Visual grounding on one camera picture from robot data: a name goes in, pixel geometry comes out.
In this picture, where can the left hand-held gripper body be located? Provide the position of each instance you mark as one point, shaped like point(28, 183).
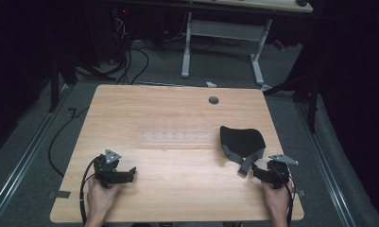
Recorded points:
point(106, 168)

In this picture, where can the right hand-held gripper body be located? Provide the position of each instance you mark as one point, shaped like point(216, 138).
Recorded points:
point(279, 173)

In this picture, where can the person's right hand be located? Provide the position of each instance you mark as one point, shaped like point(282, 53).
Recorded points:
point(277, 198)

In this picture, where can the person's left hand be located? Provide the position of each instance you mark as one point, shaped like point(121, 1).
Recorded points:
point(100, 197)

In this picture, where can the grey tape piece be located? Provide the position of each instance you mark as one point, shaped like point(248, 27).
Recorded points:
point(301, 193)
point(59, 194)

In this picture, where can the clear marked strip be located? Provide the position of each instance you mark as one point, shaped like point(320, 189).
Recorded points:
point(174, 137)

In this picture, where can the black metal stand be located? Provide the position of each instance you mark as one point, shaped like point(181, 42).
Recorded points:
point(311, 104)
point(54, 85)

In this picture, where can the white scrap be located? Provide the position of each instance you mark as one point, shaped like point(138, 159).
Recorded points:
point(211, 84)

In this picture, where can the black computer tower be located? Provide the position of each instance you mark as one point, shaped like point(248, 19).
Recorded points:
point(113, 34)

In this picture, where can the desk with white legs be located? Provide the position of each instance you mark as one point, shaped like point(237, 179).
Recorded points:
point(223, 30)

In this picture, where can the metal floor rail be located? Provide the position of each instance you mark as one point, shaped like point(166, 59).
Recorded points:
point(26, 151)
point(327, 176)

